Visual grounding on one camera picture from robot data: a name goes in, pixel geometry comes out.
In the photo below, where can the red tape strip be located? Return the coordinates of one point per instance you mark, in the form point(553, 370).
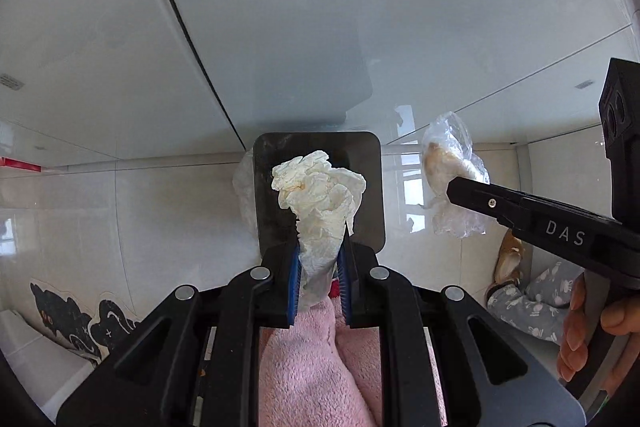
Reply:
point(20, 163)

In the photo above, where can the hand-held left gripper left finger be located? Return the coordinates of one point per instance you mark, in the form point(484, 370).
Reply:
point(295, 289)

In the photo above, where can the clear bag with bread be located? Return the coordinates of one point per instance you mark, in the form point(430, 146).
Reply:
point(445, 157)

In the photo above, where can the dark square bin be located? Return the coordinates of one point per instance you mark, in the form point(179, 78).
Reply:
point(367, 157)

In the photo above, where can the grey rabbit print cloth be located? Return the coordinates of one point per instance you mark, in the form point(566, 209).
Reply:
point(530, 312)

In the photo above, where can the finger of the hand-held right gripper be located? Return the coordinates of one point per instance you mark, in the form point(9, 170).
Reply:
point(480, 197)

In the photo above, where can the grey label sticker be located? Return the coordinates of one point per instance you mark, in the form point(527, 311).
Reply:
point(10, 81)
point(583, 84)

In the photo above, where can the brown plush slipper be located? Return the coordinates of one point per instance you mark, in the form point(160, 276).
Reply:
point(510, 259)

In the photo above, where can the white paper tissue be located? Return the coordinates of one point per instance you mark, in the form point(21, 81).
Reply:
point(315, 197)

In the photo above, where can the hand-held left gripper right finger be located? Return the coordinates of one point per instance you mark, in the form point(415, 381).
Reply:
point(343, 289)

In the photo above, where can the pink fleece clothing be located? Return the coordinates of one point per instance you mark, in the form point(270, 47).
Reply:
point(300, 367)

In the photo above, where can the person's right hand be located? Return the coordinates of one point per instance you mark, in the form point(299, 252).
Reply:
point(572, 337)

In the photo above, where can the black cat sticker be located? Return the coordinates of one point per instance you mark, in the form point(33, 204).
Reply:
point(112, 324)
point(55, 317)

